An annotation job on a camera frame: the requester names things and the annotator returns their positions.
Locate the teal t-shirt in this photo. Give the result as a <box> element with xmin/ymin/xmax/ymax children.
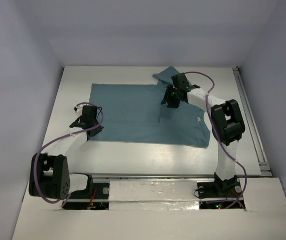
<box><xmin>89</xmin><ymin>66</ymin><xmax>210</xmax><ymax>148</ymax></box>

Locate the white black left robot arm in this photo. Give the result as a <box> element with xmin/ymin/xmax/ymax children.
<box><xmin>28</xmin><ymin>102</ymin><xmax>104</xmax><ymax>204</ymax></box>

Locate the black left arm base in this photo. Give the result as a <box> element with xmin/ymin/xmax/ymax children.
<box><xmin>62</xmin><ymin>182</ymin><xmax>109</xmax><ymax>210</ymax></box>

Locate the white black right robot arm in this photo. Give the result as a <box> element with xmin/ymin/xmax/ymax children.
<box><xmin>161</xmin><ymin>73</ymin><xmax>246</xmax><ymax>199</ymax></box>

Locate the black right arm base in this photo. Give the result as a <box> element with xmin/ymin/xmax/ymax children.
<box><xmin>193</xmin><ymin>182</ymin><xmax>245</xmax><ymax>210</ymax></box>

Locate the white foam cover block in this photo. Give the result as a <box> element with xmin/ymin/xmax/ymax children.
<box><xmin>108</xmin><ymin>180</ymin><xmax>199</xmax><ymax>211</ymax></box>

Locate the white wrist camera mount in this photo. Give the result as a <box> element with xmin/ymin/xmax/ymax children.
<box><xmin>73</xmin><ymin>102</ymin><xmax>88</xmax><ymax>112</ymax></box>

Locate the aluminium front rail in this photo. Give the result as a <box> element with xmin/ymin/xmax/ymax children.
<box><xmin>73</xmin><ymin>172</ymin><xmax>214</xmax><ymax>179</ymax></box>

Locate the aluminium rail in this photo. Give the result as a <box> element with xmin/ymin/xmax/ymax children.
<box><xmin>233</xmin><ymin>67</ymin><xmax>273</xmax><ymax>178</ymax></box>
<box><xmin>73</xmin><ymin>172</ymin><xmax>214</xmax><ymax>179</ymax></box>

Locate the aluminium right side rail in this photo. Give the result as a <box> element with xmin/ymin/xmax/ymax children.
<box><xmin>233</xmin><ymin>67</ymin><xmax>273</xmax><ymax>178</ymax></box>

